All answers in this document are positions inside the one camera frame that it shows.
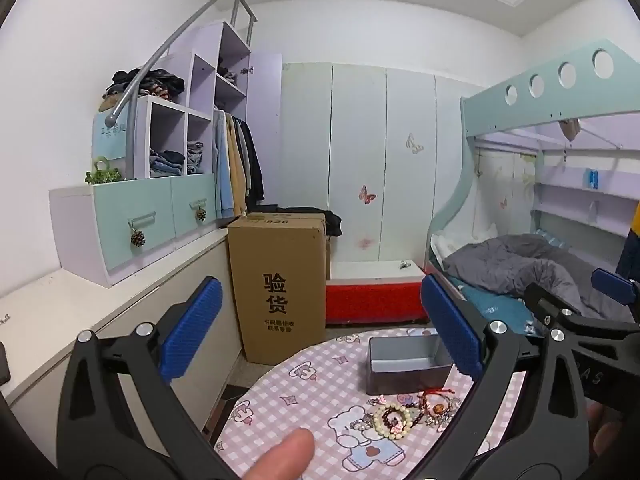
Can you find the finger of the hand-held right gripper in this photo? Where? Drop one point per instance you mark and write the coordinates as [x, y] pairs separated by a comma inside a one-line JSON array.
[[615, 286], [545, 305]]

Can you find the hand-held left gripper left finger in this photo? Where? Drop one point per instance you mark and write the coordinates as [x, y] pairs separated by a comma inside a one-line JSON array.
[[192, 330]]

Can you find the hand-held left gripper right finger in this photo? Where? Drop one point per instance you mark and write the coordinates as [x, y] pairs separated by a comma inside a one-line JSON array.
[[452, 332]]

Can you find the grey tin box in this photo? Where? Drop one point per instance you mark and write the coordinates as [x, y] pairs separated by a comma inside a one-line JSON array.
[[400, 380]]

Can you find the heap of bangles and charms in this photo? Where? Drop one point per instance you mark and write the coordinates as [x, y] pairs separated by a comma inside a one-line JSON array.
[[442, 417]]

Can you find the person's right hand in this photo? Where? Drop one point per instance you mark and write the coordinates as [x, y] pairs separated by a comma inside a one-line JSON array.
[[607, 430]]

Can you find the person's left hand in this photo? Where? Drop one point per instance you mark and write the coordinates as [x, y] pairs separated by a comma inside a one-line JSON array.
[[280, 455]]

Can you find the grey duvet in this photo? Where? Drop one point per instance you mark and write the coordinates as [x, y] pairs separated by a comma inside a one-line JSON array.
[[520, 265]]

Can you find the teal bed sheet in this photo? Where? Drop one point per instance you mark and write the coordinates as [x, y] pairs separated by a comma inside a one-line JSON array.
[[492, 307]]

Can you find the teal striped pillow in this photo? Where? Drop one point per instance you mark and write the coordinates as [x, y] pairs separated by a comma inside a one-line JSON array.
[[550, 238]]

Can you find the red bench with white top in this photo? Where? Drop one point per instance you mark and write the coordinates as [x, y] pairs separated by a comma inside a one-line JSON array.
[[372, 297]]

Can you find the white bedding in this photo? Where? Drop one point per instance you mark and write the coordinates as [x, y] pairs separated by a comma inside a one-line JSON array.
[[460, 245]]

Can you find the large cardboard box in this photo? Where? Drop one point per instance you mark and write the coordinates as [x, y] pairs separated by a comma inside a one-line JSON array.
[[280, 290]]

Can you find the pinecone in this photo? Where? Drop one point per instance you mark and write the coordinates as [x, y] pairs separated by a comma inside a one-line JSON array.
[[137, 238], [201, 215]]

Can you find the small blue card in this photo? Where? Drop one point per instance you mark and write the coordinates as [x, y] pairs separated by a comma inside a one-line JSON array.
[[593, 180]]

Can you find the beige low cabinet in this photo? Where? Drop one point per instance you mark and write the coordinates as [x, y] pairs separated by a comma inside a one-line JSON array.
[[75, 310]]

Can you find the pale pink butterfly sticker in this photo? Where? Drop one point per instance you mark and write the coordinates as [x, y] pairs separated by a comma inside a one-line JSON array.
[[365, 243]]

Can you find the pink checked bear tablecloth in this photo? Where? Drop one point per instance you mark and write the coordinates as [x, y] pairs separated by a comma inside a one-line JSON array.
[[310, 390]]

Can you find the narrow mint drawer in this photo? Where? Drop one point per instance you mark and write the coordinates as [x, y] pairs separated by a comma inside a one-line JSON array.
[[190, 192]]

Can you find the wide mint drawer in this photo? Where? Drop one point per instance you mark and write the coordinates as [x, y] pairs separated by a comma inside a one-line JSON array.
[[120, 205]]

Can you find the brown pouch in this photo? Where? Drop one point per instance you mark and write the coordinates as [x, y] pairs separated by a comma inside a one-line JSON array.
[[570, 130]]

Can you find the light blue shirt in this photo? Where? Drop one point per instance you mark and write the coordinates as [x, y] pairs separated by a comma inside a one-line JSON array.
[[222, 170]]

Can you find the tan jacket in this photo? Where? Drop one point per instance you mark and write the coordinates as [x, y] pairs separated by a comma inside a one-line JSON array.
[[237, 170]]

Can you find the folded dark jeans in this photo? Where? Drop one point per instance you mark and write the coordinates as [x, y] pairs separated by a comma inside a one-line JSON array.
[[165, 162]]

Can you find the black garment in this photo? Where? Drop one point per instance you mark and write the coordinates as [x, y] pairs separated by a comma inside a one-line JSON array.
[[320, 217]]

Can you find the folded light jeans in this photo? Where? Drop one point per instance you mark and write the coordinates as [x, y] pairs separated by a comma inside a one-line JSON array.
[[195, 157]]

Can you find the black coat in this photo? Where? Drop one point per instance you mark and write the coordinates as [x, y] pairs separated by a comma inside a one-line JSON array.
[[256, 165]]

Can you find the green plant decoration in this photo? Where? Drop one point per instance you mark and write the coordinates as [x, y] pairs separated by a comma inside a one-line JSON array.
[[102, 175]]

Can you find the black device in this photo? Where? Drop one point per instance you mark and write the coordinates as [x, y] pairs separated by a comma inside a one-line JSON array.
[[4, 365]]

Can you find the cream butterfly sticker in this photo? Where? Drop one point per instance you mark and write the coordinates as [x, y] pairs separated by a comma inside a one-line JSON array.
[[415, 144]]

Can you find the pale blue printed panel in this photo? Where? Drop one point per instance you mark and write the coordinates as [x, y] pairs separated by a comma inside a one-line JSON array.
[[107, 137]]

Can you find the white wardrobe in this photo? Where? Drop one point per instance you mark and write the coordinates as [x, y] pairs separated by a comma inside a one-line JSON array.
[[360, 125]]

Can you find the pile of dark clothes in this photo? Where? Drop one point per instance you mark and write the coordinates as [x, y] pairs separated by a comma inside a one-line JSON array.
[[160, 82]]

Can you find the lilac step shelf cabinet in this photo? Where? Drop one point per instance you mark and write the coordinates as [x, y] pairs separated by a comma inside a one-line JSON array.
[[205, 75]]

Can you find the crumpled grey clothes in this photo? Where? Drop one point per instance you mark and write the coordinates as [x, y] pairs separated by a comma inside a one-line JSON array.
[[229, 75]]

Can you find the grey metal handrail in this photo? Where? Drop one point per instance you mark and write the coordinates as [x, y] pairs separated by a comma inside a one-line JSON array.
[[150, 62]]

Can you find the mint bunk bed frame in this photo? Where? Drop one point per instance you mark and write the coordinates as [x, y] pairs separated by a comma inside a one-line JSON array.
[[500, 105]]

